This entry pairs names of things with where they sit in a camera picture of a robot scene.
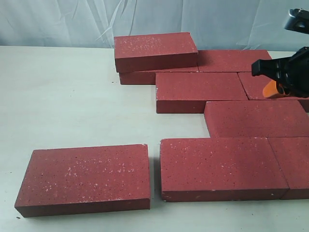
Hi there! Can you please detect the red brick right second row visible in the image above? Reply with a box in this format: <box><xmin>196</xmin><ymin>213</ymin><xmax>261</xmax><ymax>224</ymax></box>
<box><xmin>238</xmin><ymin>72</ymin><xmax>309</xmax><ymax>113</ymax></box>

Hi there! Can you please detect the white backdrop curtain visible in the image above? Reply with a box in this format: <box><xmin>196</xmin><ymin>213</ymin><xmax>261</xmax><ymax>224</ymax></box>
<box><xmin>0</xmin><ymin>0</ymin><xmax>309</xmax><ymax>51</ymax></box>

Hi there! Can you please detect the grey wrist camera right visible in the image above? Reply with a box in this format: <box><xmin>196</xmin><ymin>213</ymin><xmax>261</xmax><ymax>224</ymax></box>
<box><xmin>284</xmin><ymin>8</ymin><xmax>309</xmax><ymax>34</ymax></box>

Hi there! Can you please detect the red brick back row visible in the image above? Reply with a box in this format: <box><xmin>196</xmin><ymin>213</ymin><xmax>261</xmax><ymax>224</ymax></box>
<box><xmin>197</xmin><ymin>50</ymin><xmax>271</xmax><ymax>73</ymax></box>

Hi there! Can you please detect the red brick top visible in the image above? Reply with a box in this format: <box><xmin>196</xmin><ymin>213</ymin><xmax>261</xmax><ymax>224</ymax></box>
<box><xmin>114</xmin><ymin>32</ymin><xmax>198</xmax><ymax>73</ymax></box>

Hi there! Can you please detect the red brick middle row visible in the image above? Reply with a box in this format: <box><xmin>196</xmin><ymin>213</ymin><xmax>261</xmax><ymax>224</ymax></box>
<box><xmin>204</xmin><ymin>100</ymin><xmax>309</xmax><ymax>138</ymax></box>

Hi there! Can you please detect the red brick under stack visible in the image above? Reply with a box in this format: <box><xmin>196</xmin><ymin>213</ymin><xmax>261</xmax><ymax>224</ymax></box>
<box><xmin>119</xmin><ymin>66</ymin><xmax>199</xmax><ymax>85</ymax></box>

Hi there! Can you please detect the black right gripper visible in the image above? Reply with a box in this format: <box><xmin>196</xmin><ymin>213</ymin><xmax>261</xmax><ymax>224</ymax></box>
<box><xmin>251</xmin><ymin>47</ymin><xmax>309</xmax><ymax>99</ymax></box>

